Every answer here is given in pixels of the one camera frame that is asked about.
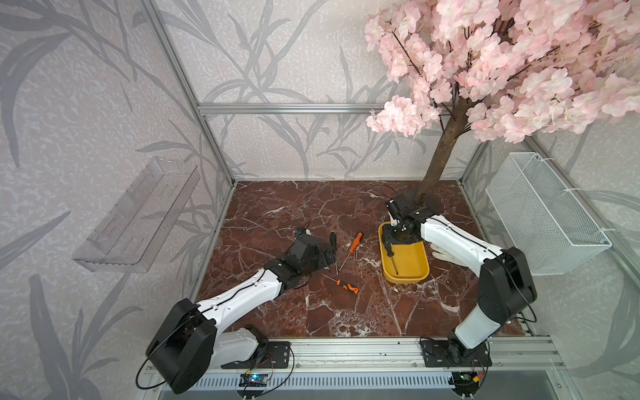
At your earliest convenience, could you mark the green black handle screwdriver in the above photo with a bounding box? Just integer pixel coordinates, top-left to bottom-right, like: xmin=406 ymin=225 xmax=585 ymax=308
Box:
xmin=383 ymin=238 xmax=398 ymax=276

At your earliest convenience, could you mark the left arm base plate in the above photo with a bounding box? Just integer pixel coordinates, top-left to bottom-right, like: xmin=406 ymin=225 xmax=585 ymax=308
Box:
xmin=222 ymin=341 xmax=292 ymax=370

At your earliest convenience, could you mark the aluminium front rail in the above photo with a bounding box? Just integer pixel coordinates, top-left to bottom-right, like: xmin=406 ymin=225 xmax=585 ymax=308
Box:
xmin=144 ymin=336 xmax=566 ymax=375

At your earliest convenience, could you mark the pink blossom artificial tree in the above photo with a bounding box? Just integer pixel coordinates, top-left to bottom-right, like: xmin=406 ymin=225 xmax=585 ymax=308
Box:
xmin=364 ymin=0 xmax=639 ymax=206

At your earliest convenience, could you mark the left circuit board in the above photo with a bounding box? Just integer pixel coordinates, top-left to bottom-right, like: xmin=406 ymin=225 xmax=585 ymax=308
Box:
xmin=238 ymin=373 xmax=270 ymax=388

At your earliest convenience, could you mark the aluminium frame crossbar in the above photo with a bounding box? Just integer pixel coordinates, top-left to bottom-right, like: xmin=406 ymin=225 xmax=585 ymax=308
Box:
xmin=198 ymin=103 xmax=384 ymax=116

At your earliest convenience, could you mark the orange handle long screwdriver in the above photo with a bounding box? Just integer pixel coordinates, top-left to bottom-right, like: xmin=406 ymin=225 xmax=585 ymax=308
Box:
xmin=338 ymin=232 xmax=363 ymax=271

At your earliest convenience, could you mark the yellow plastic storage box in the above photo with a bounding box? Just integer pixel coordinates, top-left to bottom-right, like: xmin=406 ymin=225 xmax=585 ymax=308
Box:
xmin=378 ymin=222 xmax=430 ymax=284

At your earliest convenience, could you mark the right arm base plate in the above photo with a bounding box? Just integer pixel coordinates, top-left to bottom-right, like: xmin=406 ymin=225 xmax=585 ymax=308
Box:
xmin=418 ymin=338 xmax=493 ymax=368

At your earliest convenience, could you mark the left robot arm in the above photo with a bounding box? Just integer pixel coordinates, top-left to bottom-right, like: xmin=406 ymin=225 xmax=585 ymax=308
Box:
xmin=145 ymin=231 xmax=338 ymax=394

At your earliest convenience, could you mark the orange black stubby screwdriver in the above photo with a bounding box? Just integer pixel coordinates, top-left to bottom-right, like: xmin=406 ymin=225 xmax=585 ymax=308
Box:
xmin=322 ymin=273 xmax=360 ymax=295

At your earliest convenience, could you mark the right circuit board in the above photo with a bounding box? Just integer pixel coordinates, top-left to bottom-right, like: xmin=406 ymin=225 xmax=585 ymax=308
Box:
xmin=451 ymin=373 xmax=484 ymax=389

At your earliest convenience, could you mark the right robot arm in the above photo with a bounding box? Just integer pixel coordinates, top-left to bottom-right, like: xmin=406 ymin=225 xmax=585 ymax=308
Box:
xmin=378 ymin=192 xmax=538 ymax=367

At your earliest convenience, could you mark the clear acrylic wall shelf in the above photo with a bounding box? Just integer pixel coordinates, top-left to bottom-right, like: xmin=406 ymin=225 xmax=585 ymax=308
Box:
xmin=72 ymin=157 xmax=201 ymax=273

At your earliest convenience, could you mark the circuit board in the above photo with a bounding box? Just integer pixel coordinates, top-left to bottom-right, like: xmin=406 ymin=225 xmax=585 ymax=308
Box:
xmin=238 ymin=373 xmax=270 ymax=388
xmin=451 ymin=373 xmax=484 ymax=389

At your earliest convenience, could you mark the white work glove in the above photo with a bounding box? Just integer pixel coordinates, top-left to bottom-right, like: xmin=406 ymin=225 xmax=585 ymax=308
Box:
xmin=430 ymin=243 xmax=468 ymax=268

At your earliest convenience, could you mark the white wire mesh basket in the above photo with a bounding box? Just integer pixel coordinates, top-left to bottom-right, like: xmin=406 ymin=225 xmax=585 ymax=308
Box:
xmin=486 ymin=153 xmax=612 ymax=276

